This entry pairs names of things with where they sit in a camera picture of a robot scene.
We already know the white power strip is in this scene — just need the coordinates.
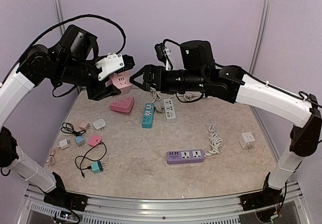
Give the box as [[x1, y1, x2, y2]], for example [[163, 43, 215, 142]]
[[164, 99, 177, 123]]

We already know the purple strip white cord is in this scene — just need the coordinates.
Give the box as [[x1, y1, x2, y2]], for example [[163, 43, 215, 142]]
[[204, 124, 224, 157]]

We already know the black usb cable coiled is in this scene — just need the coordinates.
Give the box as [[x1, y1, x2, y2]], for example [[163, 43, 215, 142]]
[[61, 122, 87, 136]]

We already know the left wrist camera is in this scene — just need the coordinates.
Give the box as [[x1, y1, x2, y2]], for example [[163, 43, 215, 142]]
[[95, 54, 135, 81]]

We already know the teal charger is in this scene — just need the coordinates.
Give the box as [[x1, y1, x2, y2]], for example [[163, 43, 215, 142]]
[[91, 161, 105, 174]]

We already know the beige pink charger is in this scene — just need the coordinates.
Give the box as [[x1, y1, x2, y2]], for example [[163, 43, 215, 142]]
[[79, 121, 91, 131]]

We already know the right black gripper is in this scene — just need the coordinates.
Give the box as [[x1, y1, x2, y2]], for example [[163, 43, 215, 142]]
[[129, 62, 207, 94]]

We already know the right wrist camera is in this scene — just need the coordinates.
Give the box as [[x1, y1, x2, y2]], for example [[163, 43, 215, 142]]
[[154, 43, 173, 70]]

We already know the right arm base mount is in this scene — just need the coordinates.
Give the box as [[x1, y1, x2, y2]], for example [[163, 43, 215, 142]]
[[239, 187, 284, 211]]

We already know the pink triangular power strip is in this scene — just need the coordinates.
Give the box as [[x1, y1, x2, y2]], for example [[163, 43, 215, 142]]
[[109, 97, 135, 115]]

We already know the pink cube socket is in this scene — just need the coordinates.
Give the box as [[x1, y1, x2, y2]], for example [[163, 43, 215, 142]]
[[105, 71, 132, 95]]

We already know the teal strip white cord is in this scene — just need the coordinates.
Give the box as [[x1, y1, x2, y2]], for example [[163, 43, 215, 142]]
[[149, 88, 163, 113]]

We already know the pink square adapter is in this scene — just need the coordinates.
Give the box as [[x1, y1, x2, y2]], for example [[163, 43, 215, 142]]
[[88, 134, 102, 146]]

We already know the white square adapter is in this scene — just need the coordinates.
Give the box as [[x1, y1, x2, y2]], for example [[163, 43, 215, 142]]
[[93, 118, 106, 131]]

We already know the white pink cable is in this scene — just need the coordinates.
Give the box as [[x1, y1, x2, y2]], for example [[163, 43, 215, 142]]
[[46, 147, 60, 168]]

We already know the aluminium front rail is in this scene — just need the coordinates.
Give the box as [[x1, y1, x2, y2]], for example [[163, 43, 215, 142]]
[[19, 181, 306, 224]]

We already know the right aluminium post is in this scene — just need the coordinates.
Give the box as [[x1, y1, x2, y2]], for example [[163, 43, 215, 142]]
[[243, 0, 274, 93]]

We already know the purple power strip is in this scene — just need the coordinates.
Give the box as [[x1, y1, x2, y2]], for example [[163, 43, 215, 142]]
[[167, 150, 205, 165]]

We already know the blue charger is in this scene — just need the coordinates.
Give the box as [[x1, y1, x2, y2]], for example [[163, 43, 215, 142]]
[[74, 135, 86, 147]]

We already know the small white charger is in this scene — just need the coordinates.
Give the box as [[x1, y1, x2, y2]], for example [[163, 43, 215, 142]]
[[58, 139, 70, 150]]

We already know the teal power strip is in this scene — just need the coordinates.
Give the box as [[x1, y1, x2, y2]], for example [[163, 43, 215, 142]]
[[141, 103, 155, 128]]

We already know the long black cable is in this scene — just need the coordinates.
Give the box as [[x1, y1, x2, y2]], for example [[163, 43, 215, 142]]
[[74, 142, 108, 179]]

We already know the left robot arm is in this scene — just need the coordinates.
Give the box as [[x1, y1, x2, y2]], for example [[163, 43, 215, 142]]
[[1, 19, 134, 206]]

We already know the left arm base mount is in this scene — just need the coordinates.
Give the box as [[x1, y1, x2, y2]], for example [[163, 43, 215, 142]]
[[44, 192, 88, 212]]

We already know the aluminium post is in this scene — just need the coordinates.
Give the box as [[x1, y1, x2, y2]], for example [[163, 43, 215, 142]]
[[243, 0, 274, 93], [49, 0, 83, 94]]

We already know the white cube socket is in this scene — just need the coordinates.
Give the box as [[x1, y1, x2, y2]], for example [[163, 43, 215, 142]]
[[239, 132, 256, 149]]

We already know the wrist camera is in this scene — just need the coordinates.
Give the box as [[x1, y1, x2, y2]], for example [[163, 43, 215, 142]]
[[95, 54, 135, 81], [154, 43, 173, 70]]

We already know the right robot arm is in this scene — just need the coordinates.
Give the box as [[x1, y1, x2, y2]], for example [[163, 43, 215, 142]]
[[130, 40, 321, 206]]

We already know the left aluminium post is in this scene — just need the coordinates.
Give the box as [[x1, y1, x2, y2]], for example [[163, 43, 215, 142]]
[[49, 0, 83, 94]]

